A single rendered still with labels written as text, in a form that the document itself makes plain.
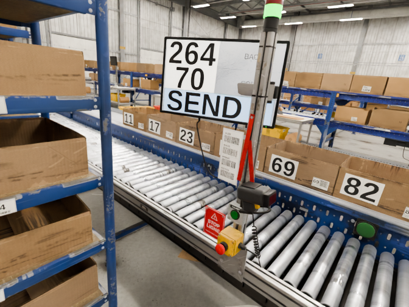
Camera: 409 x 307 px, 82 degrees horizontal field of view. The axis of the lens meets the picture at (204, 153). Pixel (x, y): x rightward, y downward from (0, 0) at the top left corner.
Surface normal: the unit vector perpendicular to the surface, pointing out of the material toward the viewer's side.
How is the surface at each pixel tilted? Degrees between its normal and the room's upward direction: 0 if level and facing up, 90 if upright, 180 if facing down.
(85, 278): 90
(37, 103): 90
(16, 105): 90
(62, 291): 90
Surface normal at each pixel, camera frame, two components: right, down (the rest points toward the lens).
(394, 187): -0.65, 0.18
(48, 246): 0.72, 0.29
